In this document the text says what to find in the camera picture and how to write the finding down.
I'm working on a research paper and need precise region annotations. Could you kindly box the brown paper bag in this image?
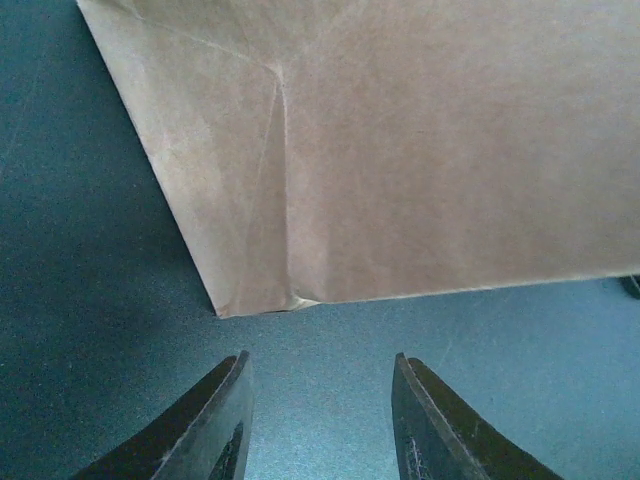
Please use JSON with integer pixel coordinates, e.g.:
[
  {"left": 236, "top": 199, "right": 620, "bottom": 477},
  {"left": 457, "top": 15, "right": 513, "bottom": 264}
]
[{"left": 79, "top": 1, "right": 639, "bottom": 317}]

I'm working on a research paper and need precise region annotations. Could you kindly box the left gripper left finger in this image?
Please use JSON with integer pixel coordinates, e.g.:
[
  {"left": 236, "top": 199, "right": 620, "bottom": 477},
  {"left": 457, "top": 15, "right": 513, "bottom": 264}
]
[{"left": 73, "top": 350, "right": 254, "bottom": 480}]

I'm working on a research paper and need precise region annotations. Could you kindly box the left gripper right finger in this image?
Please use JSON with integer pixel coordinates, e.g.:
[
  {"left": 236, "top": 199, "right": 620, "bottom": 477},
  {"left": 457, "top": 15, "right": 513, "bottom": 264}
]
[{"left": 391, "top": 353, "right": 561, "bottom": 480}]

